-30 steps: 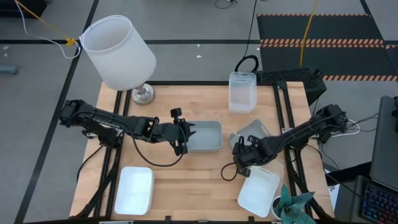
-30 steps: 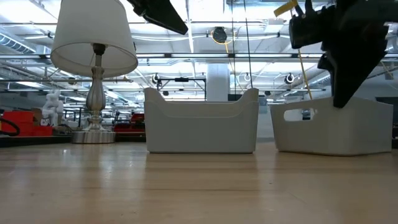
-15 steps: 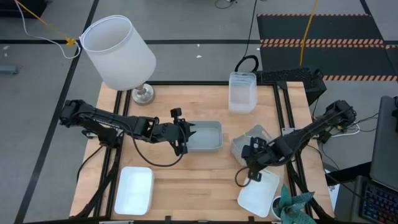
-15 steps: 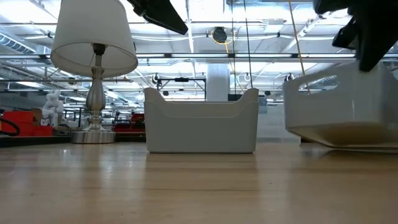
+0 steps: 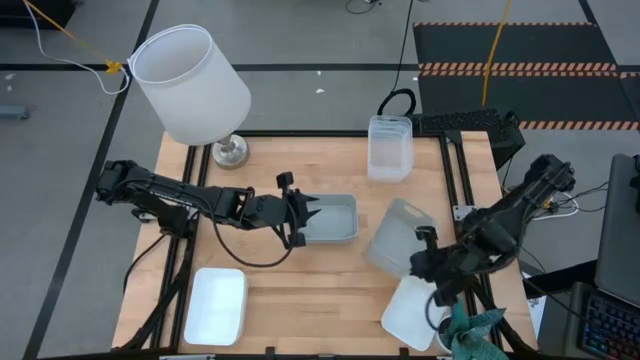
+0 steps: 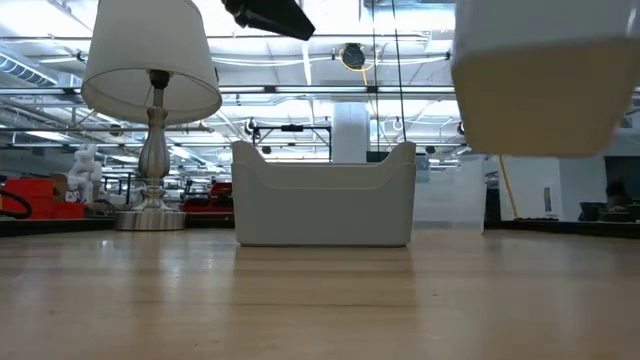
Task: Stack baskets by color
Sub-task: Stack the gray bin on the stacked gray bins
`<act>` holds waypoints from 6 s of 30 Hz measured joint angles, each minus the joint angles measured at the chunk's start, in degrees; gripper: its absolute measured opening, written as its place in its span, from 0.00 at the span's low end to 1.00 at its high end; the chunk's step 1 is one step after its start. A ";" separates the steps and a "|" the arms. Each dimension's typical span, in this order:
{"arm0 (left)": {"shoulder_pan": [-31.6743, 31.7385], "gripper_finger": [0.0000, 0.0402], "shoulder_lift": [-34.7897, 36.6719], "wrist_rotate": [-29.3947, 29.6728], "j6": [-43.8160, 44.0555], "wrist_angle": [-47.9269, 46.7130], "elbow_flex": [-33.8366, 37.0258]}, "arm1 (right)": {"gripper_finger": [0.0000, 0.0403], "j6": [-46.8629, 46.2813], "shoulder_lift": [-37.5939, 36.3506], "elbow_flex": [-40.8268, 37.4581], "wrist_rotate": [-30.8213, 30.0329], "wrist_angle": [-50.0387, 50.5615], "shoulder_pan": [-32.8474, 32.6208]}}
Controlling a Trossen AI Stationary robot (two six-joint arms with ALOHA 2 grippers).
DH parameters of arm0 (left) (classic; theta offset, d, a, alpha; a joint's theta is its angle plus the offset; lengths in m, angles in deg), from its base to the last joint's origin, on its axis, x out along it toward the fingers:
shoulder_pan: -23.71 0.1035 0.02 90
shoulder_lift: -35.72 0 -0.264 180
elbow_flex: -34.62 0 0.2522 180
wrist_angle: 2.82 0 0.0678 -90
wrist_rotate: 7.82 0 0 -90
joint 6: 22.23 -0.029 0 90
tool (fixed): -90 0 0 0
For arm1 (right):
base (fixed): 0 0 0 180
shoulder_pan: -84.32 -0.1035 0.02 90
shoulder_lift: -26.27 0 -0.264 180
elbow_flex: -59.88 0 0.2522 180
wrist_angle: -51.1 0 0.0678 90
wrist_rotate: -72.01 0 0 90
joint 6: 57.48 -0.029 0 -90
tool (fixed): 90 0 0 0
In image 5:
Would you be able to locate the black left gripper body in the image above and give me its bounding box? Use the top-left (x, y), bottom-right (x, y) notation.
top-left (275, 170), bottom-right (308, 250)

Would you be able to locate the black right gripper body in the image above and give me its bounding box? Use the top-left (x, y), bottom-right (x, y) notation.
top-left (414, 225), bottom-right (480, 308)

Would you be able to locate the grey plastic basket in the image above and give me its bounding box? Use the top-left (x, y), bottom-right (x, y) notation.
top-left (366, 197), bottom-right (437, 280)
top-left (298, 192), bottom-right (360, 245)

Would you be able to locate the white lid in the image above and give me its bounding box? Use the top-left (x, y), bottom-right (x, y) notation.
top-left (183, 266), bottom-right (250, 346)

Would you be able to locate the green plant in white pot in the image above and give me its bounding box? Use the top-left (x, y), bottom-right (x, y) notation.
top-left (434, 302), bottom-right (507, 360)

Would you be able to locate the white paper sheet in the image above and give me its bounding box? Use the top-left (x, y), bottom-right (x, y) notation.
top-left (525, 294), bottom-right (547, 326)

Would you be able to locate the black perforated computer case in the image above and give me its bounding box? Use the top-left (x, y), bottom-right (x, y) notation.
top-left (409, 108), bottom-right (527, 171)

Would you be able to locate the white table lamp silver base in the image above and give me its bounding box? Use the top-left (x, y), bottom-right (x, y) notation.
top-left (127, 23), bottom-right (253, 170)

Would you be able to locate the black backlit keyboard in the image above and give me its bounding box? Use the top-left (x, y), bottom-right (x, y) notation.
top-left (562, 281), bottom-right (640, 360)

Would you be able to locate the black hazard-striped floor mat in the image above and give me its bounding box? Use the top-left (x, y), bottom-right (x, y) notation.
top-left (412, 21), bottom-right (640, 132)

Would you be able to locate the grey floor box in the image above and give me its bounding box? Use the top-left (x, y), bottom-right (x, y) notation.
top-left (0, 103), bottom-right (30, 121)

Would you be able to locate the black cabinet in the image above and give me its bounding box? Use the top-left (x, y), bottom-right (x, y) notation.
top-left (0, 0), bottom-right (76, 30)

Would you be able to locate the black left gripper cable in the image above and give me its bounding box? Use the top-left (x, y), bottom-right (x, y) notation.
top-left (211, 218), bottom-right (297, 269)

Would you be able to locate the black aluminium table frame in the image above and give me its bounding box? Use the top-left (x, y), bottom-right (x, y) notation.
top-left (112, 129), bottom-right (539, 360)

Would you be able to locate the white cable loop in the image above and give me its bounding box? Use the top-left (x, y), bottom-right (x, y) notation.
top-left (532, 199), bottom-right (577, 222)

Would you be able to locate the black hanging cable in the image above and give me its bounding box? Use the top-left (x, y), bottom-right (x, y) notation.
top-left (376, 0), bottom-right (418, 125)

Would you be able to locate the black coiled floor cable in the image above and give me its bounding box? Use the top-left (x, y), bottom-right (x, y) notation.
top-left (344, 0), bottom-right (382, 15)

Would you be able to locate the yellow hanging cable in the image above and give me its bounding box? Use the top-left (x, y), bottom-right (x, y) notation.
top-left (481, 0), bottom-right (515, 107)

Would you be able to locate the orange cable with yellow plug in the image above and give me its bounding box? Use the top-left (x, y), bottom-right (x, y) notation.
top-left (22, 0), bottom-right (124, 76)

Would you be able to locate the white floor cable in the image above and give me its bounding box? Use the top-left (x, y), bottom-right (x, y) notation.
top-left (22, 0), bottom-right (132, 96)

